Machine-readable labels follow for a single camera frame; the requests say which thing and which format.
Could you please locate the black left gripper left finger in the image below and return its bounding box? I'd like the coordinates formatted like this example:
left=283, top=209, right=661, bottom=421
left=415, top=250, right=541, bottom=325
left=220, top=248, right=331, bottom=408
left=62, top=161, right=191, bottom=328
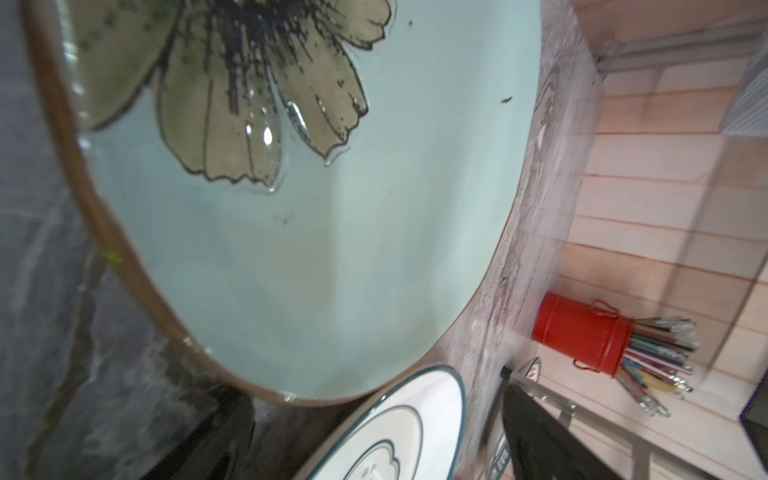
left=143, top=389, right=254, bottom=480

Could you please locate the black mesh wall basket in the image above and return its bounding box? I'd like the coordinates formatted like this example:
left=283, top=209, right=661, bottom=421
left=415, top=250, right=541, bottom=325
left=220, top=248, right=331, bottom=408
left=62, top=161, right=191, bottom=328
left=739, top=374, right=768, bottom=469

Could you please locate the white green clover plate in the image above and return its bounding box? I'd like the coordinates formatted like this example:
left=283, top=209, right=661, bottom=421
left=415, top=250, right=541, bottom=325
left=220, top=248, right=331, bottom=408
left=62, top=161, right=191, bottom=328
left=294, top=364, right=467, bottom=480

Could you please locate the white wire mesh shelf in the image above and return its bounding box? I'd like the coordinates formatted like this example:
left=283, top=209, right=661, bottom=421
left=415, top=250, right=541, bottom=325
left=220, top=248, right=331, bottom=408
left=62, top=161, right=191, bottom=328
left=720, top=32, right=767, bottom=138

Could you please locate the green rim lettered plate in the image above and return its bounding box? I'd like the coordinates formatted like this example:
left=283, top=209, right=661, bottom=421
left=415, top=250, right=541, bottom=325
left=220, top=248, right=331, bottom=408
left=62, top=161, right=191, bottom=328
left=482, top=357, right=542, bottom=480

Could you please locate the red pen holder cup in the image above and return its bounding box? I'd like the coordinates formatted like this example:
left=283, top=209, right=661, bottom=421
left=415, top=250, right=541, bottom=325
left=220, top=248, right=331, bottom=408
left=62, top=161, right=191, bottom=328
left=532, top=292, right=632, bottom=377

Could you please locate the stainless steel dish rack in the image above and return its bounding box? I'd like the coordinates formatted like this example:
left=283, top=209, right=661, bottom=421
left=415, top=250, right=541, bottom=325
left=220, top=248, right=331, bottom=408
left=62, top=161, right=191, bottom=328
left=506, top=373, right=713, bottom=479

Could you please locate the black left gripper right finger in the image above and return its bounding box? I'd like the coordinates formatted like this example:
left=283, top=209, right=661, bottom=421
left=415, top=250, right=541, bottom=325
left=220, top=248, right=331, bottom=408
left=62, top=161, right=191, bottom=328
left=502, top=383, right=620, bottom=480

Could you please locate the bundle of pens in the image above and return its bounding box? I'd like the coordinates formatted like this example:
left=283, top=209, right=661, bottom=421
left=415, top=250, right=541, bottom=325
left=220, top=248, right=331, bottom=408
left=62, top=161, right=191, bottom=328
left=611, top=316, right=700, bottom=418

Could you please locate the light blue flower plate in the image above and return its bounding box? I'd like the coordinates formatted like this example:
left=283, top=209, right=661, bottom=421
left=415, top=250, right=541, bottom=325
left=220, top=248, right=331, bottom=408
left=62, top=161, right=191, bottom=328
left=20, top=1, right=543, bottom=406

